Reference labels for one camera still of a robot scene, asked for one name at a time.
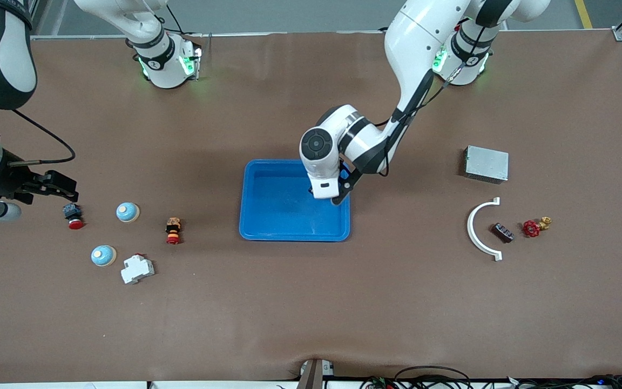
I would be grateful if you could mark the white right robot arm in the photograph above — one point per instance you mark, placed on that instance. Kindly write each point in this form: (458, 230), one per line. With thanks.
(19, 70)

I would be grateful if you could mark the white curved bracket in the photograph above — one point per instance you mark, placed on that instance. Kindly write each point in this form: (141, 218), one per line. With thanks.
(471, 227)

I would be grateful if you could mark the orange red push button switch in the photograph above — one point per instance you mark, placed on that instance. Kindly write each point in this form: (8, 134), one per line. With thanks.
(173, 227)

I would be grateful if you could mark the red emergency stop button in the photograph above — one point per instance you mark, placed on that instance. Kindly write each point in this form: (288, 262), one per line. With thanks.
(72, 213)

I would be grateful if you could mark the white circuit breaker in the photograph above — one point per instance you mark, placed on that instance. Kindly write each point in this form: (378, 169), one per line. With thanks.
(137, 269)

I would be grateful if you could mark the blue dome bell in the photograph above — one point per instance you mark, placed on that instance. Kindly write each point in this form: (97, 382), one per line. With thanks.
(102, 255)
(126, 212)

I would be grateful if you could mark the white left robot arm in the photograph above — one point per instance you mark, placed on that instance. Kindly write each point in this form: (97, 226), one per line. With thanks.
(419, 43)

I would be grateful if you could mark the grey metal box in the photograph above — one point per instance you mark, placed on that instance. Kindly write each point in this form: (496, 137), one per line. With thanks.
(486, 163)

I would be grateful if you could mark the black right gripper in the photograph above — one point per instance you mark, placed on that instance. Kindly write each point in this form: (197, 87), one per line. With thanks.
(9, 182)

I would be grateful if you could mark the blue plastic tray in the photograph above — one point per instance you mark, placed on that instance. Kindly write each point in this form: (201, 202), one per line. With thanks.
(278, 210)

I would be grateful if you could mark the black electrolytic capacitor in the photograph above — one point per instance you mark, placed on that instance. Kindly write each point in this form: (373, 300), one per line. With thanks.
(503, 232)

